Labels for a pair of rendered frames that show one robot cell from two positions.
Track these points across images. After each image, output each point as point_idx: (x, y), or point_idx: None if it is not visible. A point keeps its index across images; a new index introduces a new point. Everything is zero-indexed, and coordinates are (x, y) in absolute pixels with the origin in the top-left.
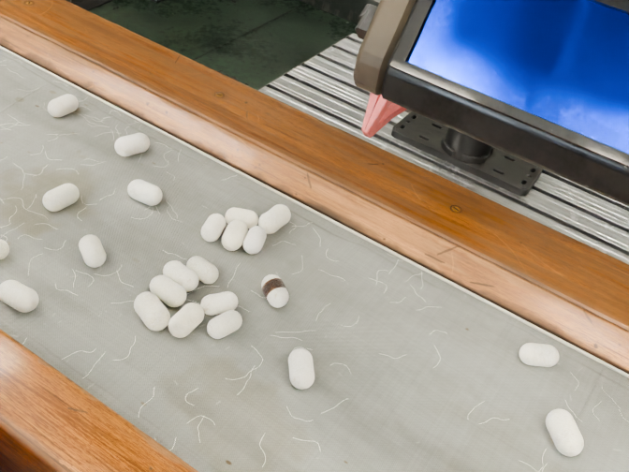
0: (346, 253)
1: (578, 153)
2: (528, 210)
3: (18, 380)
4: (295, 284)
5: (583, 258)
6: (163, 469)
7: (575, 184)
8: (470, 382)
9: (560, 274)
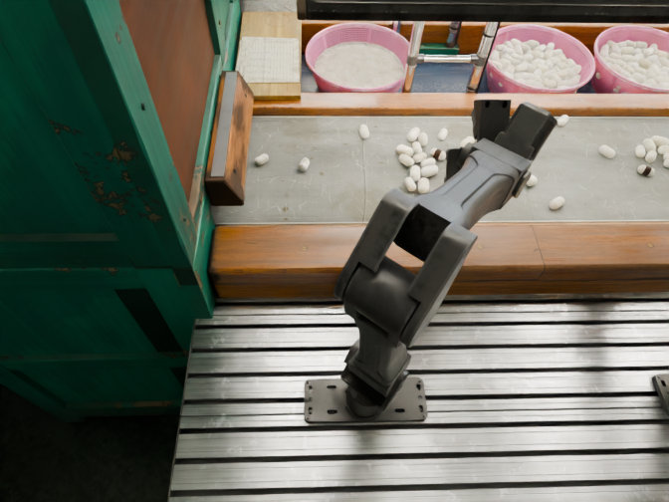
0: (652, 208)
1: None
2: (638, 364)
3: (649, 101)
4: (646, 183)
5: (584, 254)
6: (597, 104)
7: (643, 424)
8: (564, 184)
9: (583, 236)
